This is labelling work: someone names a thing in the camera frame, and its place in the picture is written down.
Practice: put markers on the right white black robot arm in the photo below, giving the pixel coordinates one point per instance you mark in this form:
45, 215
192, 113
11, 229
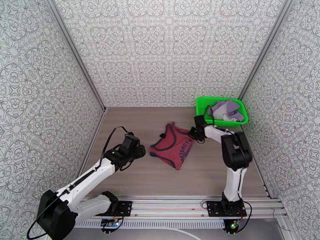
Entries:
235, 151

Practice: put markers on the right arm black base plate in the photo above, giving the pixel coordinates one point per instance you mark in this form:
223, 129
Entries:
213, 209

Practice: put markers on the aluminium mounting rail frame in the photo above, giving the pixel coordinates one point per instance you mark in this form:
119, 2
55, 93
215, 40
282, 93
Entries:
170, 206

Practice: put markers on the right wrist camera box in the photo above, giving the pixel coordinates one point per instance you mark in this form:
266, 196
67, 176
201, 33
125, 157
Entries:
199, 121

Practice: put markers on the aluminium corner post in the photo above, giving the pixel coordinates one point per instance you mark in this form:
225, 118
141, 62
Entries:
75, 51
262, 54

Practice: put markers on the red tank top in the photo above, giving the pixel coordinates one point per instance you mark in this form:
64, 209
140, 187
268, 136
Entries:
175, 149

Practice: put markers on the green plastic basket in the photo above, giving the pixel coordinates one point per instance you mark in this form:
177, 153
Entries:
202, 106

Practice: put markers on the lilac garment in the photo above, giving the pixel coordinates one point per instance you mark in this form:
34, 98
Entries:
220, 109

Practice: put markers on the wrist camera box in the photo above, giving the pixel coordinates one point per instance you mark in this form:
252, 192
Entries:
131, 141
199, 121

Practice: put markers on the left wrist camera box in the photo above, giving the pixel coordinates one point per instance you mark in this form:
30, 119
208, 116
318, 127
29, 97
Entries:
131, 141

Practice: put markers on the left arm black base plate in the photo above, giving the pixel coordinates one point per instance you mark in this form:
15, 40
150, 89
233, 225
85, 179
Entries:
123, 208

